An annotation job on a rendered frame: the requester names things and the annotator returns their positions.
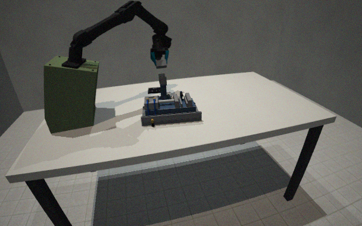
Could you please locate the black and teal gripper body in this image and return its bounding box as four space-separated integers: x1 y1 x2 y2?
151 41 168 58

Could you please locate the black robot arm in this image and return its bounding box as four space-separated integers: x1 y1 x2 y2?
62 1 172 68

